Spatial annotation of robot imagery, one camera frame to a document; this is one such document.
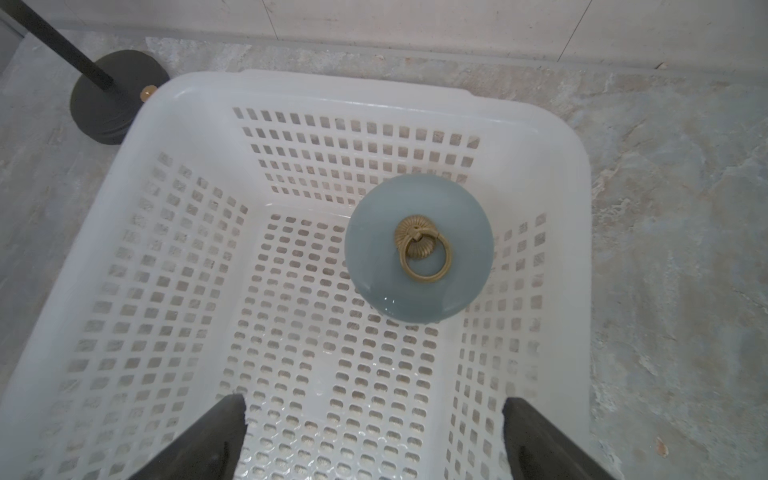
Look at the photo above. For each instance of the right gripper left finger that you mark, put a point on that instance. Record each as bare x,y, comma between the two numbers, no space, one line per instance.
209,449

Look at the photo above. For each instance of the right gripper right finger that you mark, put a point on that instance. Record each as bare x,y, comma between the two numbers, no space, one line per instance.
537,449

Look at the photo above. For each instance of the white plastic basket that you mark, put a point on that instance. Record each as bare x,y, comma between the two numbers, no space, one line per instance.
212,263

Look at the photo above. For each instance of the blue tea canister back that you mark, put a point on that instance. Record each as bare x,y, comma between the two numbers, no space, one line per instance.
419,248

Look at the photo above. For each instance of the black microphone stand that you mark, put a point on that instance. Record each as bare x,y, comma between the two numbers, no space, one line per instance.
105,99

